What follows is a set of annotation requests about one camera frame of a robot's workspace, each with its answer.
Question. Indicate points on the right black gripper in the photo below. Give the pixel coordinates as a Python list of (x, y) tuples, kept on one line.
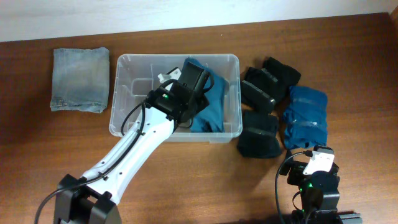
[(297, 174)]

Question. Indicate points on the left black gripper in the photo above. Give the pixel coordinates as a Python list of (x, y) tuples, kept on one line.
[(206, 103)]

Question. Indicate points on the dark blue jeans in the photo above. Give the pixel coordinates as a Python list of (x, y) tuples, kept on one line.
[(210, 120)]

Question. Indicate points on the light blue jeans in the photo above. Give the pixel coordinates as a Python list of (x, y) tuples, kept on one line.
[(80, 80)]

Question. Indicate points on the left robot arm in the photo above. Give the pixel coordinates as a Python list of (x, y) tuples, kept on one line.
[(94, 197)]

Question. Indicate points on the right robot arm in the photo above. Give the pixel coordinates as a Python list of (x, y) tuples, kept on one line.
[(319, 196)]

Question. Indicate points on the clear plastic storage container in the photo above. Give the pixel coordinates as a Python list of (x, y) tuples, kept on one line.
[(137, 75)]

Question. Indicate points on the blue taped garment bundle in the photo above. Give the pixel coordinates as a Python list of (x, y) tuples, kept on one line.
[(305, 118)]

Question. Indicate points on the black garment bundle taped middle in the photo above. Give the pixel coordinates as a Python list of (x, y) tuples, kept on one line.
[(262, 90)]

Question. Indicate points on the black garment bundle lower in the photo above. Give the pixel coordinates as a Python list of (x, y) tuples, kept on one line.
[(258, 138)]

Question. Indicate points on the black garment bundle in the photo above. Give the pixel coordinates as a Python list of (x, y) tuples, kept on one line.
[(258, 138), (287, 74)]

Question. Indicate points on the black garment bundle upper right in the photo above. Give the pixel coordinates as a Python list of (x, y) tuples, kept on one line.
[(287, 74)]

